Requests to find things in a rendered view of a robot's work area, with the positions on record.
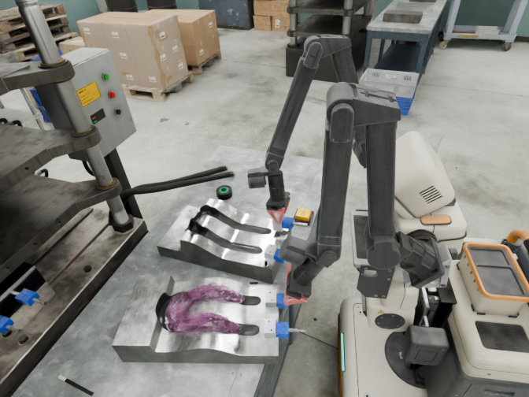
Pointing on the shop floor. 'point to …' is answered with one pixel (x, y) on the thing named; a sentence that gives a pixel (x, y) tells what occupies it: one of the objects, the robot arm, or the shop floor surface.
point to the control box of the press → (97, 110)
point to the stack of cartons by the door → (271, 15)
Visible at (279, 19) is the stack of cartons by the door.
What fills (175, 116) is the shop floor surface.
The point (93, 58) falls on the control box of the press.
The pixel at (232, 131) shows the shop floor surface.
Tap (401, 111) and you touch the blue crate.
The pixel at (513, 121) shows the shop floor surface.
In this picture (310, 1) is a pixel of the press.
